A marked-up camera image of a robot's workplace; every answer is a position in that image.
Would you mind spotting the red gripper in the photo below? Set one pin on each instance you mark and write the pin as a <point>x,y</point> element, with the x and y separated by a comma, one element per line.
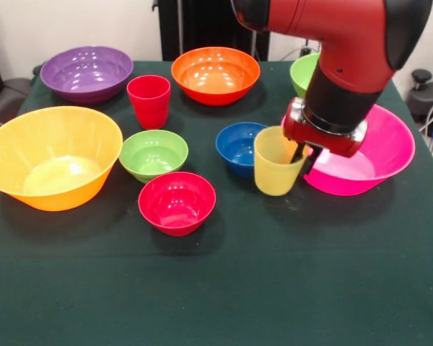
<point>324,142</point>

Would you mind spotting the yellow translucent cup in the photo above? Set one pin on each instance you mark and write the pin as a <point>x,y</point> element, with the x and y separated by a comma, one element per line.
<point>274,169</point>

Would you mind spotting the small blue bowl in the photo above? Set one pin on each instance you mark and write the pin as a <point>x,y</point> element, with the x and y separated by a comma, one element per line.
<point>234,151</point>

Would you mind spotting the large pink bowl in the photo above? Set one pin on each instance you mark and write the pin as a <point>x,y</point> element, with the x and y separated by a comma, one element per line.
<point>389,151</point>

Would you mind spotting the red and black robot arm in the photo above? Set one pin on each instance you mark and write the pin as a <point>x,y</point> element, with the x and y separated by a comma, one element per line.
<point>346,43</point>

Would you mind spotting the large light green bowl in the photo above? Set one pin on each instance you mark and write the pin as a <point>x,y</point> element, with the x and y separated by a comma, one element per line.
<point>303,75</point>

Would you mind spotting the black power plug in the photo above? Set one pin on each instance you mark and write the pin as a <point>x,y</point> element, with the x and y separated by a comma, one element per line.
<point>306,50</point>

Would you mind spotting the orange bowl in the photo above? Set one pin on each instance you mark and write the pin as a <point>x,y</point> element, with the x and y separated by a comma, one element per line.
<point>214,75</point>

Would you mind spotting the black round base with knob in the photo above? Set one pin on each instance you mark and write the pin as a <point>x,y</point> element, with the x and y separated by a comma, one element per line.
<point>429,97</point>

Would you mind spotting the small red bowl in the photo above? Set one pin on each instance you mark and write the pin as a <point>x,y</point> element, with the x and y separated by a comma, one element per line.
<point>177,203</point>

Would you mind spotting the small green bowl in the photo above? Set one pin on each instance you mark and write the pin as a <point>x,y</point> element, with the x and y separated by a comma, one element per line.
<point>153,155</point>

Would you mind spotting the dark green tablecloth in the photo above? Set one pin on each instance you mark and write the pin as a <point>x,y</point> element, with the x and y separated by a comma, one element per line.
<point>216,288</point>

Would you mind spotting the red cup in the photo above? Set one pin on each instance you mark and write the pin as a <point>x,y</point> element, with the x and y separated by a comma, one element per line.
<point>149,104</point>

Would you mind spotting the purple bowl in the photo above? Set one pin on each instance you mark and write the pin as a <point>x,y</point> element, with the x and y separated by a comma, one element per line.
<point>86,72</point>

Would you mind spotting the large yellow-orange bowl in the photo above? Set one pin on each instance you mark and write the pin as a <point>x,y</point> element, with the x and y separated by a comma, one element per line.
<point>54,155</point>

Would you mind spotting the small black knob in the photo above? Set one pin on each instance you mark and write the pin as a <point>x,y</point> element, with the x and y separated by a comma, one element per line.
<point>37,70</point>

